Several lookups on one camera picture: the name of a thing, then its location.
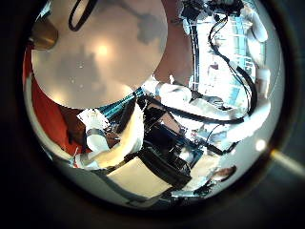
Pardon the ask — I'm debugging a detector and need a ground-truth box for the golden brown vase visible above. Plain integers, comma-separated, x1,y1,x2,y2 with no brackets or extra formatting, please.
30,18,59,52

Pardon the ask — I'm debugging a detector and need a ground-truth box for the teal striped panel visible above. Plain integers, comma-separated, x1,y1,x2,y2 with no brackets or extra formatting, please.
97,88,146,119

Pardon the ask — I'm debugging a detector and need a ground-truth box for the black electronics box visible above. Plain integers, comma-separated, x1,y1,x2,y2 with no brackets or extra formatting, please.
141,106,206,173

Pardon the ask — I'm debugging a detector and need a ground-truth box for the person with bare skin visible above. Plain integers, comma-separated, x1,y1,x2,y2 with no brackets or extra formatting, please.
211,165,237,183

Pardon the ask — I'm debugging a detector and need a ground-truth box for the beige cardboard box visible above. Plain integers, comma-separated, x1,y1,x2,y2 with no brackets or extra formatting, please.
106,156,173,199

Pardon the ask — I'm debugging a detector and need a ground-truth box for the red cabinet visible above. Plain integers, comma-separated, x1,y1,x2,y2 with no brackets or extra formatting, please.
22,44,88,156

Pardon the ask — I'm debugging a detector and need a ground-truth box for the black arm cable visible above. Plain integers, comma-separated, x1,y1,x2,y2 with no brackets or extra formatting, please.
146,13,259,126

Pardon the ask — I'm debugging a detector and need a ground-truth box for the black looped cable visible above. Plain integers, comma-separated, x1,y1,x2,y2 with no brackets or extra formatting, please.
68,0,99,32

